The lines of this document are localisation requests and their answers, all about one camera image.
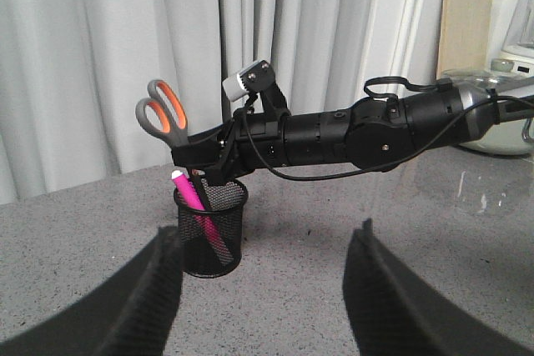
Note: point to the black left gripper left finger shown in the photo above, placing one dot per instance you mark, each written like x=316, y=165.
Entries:
x=131, y=313

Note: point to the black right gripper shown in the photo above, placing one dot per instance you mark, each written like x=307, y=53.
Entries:
x=227, y=151

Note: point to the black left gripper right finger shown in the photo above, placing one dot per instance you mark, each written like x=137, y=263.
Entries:
x=392, y=311

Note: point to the pink marker pen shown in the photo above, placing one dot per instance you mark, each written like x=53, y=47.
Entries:
x=195, y=197

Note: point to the grey orange scissors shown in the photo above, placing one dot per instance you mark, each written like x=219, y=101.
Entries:
x=168, y=109

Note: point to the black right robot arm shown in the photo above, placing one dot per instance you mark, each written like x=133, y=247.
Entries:
x=374, y=134

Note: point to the black mesh pen cup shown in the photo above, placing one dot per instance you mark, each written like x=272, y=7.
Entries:
x=226, y=211

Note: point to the grey curtain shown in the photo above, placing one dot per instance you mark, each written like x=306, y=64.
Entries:
x=72, y=72

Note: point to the white kitchen appliance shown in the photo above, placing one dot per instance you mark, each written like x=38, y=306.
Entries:
x=514, y=63

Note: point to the wooden cutting board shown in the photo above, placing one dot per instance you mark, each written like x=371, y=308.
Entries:
x=464, y=34

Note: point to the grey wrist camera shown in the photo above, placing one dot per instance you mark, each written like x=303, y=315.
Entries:
x=255, y=78

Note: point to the white wall pipe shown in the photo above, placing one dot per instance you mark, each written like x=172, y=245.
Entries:
x=406, y=38

